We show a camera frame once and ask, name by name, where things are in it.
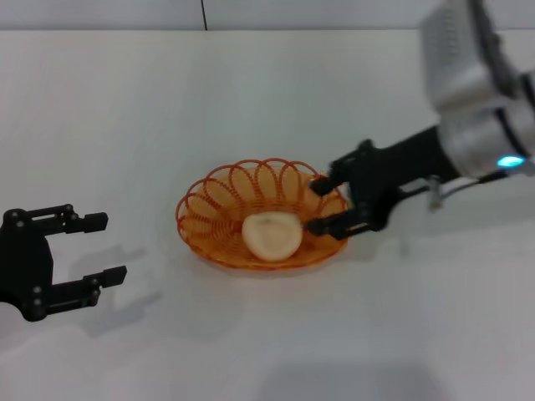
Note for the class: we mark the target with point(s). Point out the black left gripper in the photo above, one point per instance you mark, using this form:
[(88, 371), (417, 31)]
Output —
[(23, 267)]

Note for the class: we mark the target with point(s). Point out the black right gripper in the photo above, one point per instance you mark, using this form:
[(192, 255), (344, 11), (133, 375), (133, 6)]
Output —
[(388, 175)]

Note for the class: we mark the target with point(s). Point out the pale round bread bun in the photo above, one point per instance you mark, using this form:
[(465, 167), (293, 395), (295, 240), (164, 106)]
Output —
[(271, 238)]

